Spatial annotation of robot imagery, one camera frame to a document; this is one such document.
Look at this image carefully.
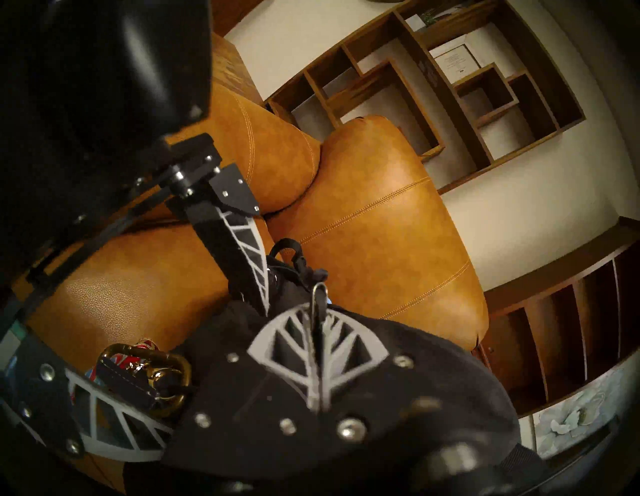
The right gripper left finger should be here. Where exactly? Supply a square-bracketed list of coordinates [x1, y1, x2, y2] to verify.
[162, 307, 321, 481]

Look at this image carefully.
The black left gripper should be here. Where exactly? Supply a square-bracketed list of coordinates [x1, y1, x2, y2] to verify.
[0, 0, 221, 331]

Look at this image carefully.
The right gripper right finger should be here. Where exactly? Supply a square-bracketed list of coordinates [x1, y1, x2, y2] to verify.
[312, 312, 521, 476]

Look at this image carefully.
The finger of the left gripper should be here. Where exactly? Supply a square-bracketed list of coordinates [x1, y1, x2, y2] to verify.
[0, 330, 173, 461]
[167, 164, 271, 316]

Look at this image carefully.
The black zipper backpack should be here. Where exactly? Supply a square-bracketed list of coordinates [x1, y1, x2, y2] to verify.
[165, 239, 556, 496]

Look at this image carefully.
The tan leather armchair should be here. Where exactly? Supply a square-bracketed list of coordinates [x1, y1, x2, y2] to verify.
[10, 82, 491, 493]

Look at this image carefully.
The striped wood coffee table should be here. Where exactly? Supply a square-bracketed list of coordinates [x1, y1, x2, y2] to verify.
[210, 0, 266, 107]

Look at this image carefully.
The cherry wood bookcase hutch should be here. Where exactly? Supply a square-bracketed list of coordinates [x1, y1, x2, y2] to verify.
[480, 217, 640, 416]

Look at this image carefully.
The white flower painting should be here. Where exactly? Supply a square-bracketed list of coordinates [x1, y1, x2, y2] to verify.
[530, 350, 640, 461]

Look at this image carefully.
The open wooden shelf unit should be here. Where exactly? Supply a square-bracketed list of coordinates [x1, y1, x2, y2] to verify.
[265, 0, 586, 196]

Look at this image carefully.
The small potted plant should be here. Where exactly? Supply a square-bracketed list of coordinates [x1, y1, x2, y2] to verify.
[404, 4, 451, 32]

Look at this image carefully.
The white framed certificate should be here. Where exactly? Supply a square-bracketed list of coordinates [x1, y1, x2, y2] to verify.
[430, 35, 483, 83]

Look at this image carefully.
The striped lanyard with carabiner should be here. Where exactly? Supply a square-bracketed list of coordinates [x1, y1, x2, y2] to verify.
[82, 339, 193, 418]

